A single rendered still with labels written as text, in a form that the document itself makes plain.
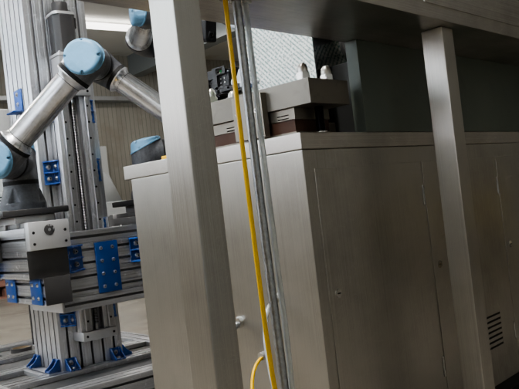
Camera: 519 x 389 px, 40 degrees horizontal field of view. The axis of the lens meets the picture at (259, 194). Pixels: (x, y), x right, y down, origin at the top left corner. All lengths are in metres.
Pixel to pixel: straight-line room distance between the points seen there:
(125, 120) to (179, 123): 9.91
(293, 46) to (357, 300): 0.71
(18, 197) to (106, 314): 0.56
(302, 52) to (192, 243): 0.94
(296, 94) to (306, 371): 0.65
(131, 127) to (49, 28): 8.33
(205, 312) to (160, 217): 0.87
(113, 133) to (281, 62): 8.99
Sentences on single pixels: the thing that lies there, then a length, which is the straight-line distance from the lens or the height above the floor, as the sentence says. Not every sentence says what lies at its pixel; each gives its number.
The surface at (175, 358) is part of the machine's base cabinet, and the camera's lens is 2.04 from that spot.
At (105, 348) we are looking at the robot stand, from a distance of 2.83.
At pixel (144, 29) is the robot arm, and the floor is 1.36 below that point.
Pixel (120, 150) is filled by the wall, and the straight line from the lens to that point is 10.94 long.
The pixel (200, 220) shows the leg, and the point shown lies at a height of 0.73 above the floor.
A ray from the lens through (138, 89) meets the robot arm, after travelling 2.41.
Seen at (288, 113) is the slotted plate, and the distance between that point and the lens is 1.75.
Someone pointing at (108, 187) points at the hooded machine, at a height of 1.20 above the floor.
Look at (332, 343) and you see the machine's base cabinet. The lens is 1.69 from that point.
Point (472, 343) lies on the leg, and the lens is 1.92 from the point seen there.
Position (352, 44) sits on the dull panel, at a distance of 1.90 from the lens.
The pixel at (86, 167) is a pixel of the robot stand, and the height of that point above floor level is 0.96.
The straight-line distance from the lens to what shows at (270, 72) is 2.04.
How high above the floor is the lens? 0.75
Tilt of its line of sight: 1 degrees up
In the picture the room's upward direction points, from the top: 7 degrees counter-clockwise
